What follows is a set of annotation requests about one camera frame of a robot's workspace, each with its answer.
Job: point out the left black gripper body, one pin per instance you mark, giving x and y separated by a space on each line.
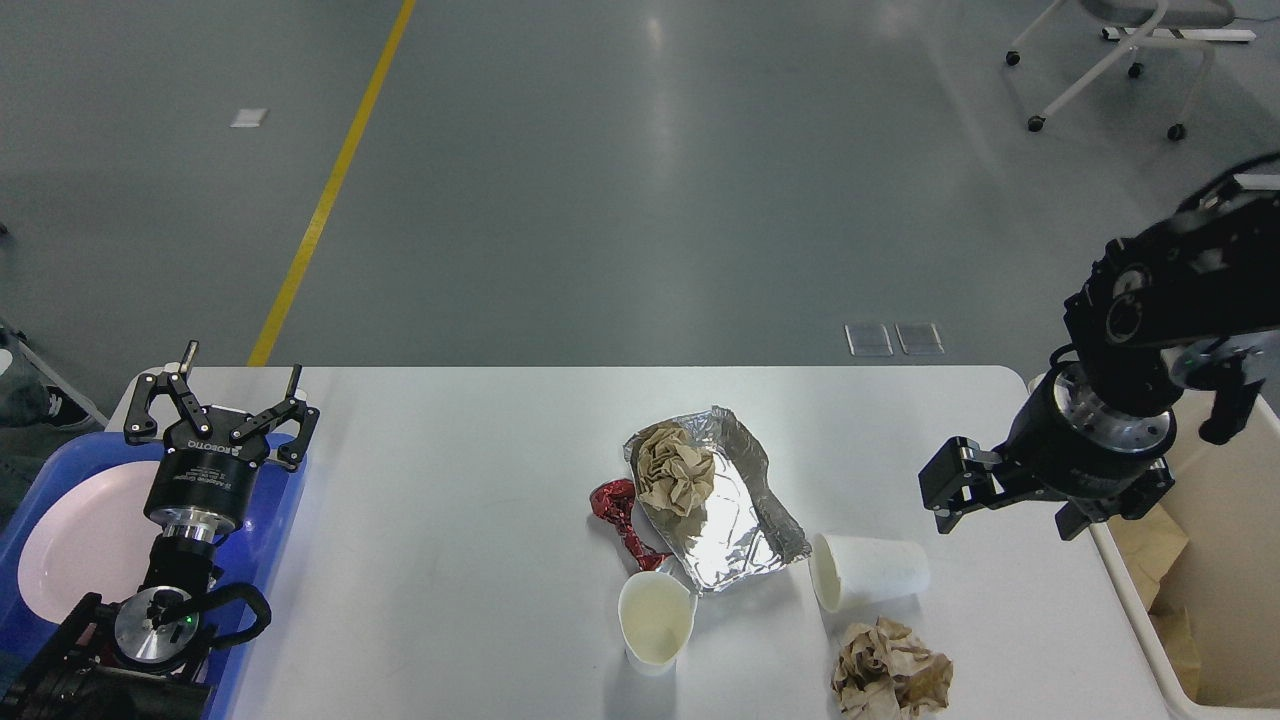
203 487

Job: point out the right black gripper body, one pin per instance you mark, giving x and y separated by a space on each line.
1067 442

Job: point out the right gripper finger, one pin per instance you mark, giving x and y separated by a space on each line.
1133 503
962 477

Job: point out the brown paper bag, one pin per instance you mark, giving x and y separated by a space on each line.
1150 546

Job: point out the pink plate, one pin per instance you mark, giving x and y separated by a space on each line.
95 538

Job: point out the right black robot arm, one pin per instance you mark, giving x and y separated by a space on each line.
1190 303

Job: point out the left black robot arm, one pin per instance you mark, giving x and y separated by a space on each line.
163 634

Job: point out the white plastic bin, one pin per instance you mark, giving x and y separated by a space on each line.
1226 499

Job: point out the person's shoe and leg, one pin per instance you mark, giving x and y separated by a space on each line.
28 400

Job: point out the right floor socket plate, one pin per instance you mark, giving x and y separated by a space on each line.
920 339

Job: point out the floor socket plate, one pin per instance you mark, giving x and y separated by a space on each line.
920 339
868 340

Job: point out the white paper cup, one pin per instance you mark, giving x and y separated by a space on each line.
850 571

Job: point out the brown paper in bin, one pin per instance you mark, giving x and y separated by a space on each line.
1175 633

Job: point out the left floor socket plate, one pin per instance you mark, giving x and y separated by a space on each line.
868 340

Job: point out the crumpled brown paper ball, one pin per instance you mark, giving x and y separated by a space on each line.
883 671

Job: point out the aluminium foil tray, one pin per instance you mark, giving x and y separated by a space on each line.
742 530

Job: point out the crumpled brown paper in foil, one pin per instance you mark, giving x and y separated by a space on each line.
672 474

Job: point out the red foil wrapper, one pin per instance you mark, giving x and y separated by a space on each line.
614 502

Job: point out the cream cup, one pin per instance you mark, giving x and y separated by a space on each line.
656 613

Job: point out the white bar behind chair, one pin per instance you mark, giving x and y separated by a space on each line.
1230 35

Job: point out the white office chair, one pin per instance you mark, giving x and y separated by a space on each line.
1148 15

